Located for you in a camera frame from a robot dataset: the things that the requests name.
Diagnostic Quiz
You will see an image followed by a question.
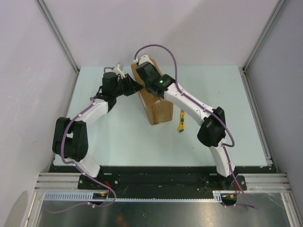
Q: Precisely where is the right aluminium frame post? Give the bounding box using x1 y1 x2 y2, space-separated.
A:
242 0 289 72

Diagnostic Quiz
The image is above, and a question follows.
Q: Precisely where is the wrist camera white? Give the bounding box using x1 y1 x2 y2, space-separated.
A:
112 62 125 79
134 54 151 65

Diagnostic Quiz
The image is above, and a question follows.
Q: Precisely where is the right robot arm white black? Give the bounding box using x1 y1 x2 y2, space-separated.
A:
132 61 236 190

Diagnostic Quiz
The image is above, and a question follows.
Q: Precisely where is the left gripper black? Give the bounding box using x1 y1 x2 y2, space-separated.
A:
113 75 143 98

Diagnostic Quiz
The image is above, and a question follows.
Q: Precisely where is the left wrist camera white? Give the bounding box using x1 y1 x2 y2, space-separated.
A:
112 62 125 79

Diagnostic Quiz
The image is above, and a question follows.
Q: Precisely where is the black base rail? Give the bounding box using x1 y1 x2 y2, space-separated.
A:
48 165 277 199

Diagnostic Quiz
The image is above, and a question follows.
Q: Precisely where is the brown cardboard express box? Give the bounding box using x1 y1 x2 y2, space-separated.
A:
131 58 173 125

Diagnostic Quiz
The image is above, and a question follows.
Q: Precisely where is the yellow utility knife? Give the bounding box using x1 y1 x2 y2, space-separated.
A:
178 110 185 132

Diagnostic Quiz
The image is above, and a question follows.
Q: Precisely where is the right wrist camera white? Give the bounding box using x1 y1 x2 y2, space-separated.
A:
134 54 151 65

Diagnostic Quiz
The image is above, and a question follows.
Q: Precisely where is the left aluminium frame post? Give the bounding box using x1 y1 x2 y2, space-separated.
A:
35 0 80 75

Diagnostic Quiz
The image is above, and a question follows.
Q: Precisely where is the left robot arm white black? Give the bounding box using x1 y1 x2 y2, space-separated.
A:
52 72 144 189

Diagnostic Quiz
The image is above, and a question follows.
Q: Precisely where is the white slotted cable duct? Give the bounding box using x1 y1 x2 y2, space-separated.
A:
43 191 231 202

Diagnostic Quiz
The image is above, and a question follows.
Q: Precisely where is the aluminium frame post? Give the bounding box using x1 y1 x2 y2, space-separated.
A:
35 0 80 75
242 0 289 72

